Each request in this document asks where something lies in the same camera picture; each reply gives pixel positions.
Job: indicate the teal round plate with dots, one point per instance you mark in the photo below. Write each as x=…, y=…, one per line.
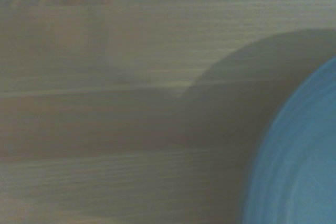
x=304, y=155

